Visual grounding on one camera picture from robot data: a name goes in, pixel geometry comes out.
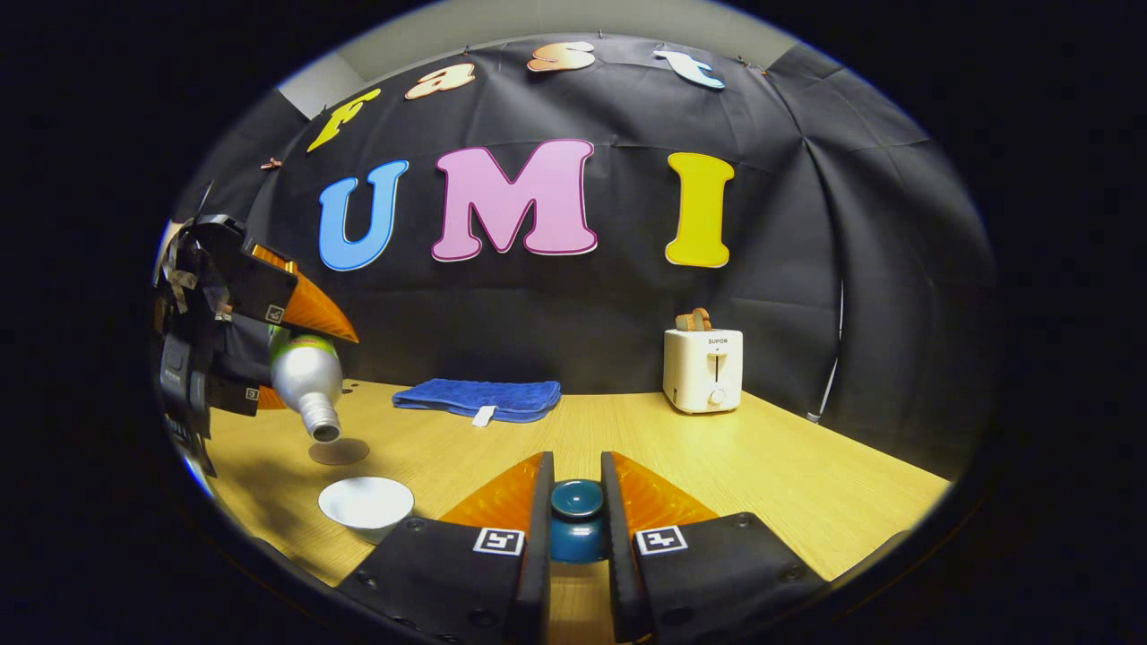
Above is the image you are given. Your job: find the blue ceramic teacup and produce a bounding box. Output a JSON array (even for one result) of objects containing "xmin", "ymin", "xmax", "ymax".
[{"xmin": 318, "ymin": 476, "xmax": 416, "ymax": 546}]

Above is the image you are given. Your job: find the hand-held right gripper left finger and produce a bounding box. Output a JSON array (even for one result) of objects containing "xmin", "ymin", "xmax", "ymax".
[{"xmin": 336, "ymin": 451, "xmax": 555, "ymax": 645}]

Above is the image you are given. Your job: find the round brown coaster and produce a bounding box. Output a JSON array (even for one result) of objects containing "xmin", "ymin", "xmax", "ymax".
[{"xmin": 308, "ymin": 437, "xmax": 370, "ymax": 466}]

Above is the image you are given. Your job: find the white toaster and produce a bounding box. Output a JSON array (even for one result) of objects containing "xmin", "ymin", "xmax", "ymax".
[{"xmin": 663, "ymin": 328, "xmax": 745, "ymax": 415}]

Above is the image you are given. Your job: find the black backdrop cloth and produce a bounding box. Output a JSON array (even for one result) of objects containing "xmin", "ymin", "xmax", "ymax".
[{"xmin": 166, "ymin": 34, "xmax": 1000, "ymax": 476}]

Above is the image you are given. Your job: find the silver green label water bottle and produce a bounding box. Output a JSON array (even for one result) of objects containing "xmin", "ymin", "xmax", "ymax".
[{"xmin": 269, "ymin": 324, "xmax": 345, "ymax": 443}]

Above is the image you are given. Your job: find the blue folded towel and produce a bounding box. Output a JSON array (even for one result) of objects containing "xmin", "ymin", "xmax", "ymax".
[{"xmin": 392, "ymin": 378, "xmax": 563, "ymax": 427}]

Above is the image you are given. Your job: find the blue teacup lid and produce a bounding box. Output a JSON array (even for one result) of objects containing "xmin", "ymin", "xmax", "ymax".
[{"xmin": 548, "ymin": 478, "xmax": 606, "ymax": 564}]

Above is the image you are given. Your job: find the white hanging cable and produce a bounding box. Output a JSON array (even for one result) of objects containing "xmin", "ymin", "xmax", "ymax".
[{"xmin": 806, "ymin": 282, "xmax": 845, "ymax": 422}]

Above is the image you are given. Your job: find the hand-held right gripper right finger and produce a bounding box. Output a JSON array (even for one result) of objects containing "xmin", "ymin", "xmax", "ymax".
[{"xmin": 600, "ymin": 451, "xmax": 830, "ymax": 644}]

